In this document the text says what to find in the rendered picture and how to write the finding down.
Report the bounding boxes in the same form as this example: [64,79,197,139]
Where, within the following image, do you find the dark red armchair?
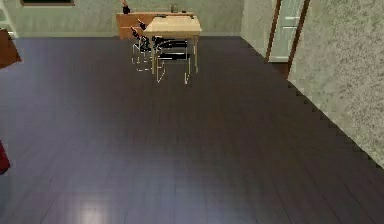
[0,139,12,176]

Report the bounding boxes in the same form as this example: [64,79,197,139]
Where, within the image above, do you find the light wooden table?
[143,15,203,76]

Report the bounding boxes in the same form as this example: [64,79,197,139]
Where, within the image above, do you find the brown wooden sideboard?
[115,11,195,41]

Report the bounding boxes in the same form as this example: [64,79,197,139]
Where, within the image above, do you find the black vase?
[120,0,132,15]

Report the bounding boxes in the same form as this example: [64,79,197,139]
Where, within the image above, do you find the pale room door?
[265,0,312,80]

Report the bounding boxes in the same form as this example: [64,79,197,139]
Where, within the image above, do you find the dark framed window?
[19,0,76,8]

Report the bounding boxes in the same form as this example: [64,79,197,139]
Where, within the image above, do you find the brown wooden furniture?
[0,28,23,70]

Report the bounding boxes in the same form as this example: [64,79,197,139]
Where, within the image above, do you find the black metal-frame chair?
[129,18,154,72]
[152,35,192,86]

